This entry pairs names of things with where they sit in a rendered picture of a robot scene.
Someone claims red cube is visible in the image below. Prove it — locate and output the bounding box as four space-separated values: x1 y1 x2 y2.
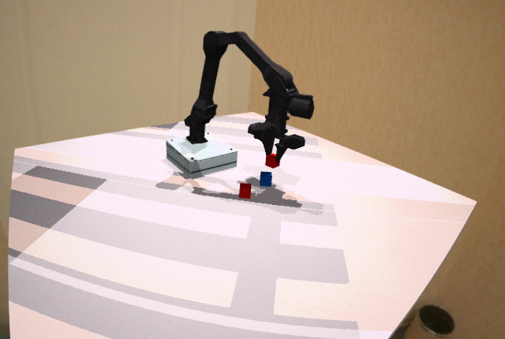
265 154 280 169
239 183 252 199

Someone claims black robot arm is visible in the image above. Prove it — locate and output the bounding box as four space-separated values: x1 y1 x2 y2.
184 31 314 144

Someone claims blue cube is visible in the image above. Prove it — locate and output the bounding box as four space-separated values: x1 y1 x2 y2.
260 171 272 187

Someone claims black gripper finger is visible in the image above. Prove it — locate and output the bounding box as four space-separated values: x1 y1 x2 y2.
275 143 288 163
262 138 275 155

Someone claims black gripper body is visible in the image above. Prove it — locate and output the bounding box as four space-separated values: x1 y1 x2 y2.
248 112 305 150

